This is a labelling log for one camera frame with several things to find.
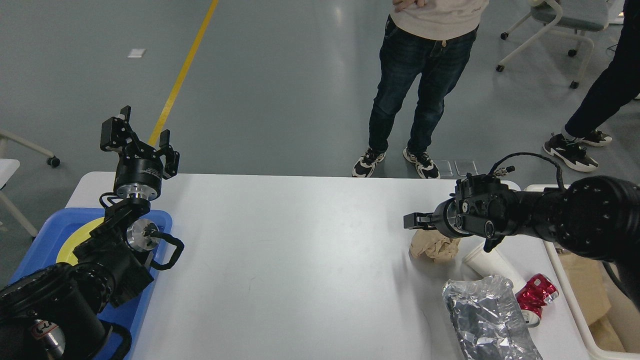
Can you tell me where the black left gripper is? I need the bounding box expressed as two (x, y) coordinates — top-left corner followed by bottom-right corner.
(99, 105), (180, 201)

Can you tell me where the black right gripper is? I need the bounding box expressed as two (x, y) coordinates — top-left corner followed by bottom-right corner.
(403, 198), (471, 239)

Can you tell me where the brown paper ball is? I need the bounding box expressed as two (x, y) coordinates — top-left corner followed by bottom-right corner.
(409, 229), (461, 264)

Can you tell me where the white paper cup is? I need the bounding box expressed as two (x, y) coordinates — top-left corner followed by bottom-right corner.
(462, 243), (527, 294)

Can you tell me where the silver foil bag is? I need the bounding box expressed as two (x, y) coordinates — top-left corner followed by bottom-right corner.
(442, 275), (542, 360)

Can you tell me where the yellow plastic plate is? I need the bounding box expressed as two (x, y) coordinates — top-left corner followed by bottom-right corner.
(55, 217), (105, 265)

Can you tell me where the brown paper bag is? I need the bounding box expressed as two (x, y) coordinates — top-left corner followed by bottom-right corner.
(558, 252), (626, 353)

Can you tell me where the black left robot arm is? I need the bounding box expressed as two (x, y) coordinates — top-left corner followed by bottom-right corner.
(1, 105), (185, 360)

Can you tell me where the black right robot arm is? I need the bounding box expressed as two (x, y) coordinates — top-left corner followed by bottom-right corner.
(403, 161), (640, 306)

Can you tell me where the metal floor outlet plate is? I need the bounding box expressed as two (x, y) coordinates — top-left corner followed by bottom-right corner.
(433, 160), (454, 178)

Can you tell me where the crushed red soda can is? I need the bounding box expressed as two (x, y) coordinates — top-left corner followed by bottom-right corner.
(515, 273), (560, 328)

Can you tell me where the person in beige sweater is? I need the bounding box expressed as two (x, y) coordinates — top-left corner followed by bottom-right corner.
(352, 0), (489, 179)

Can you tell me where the beige plastic bin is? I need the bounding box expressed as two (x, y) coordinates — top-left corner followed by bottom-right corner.
(523, 184), (640, 360)

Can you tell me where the person in black trousers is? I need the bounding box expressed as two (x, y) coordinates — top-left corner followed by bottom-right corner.
(542, 0), (640, 173)

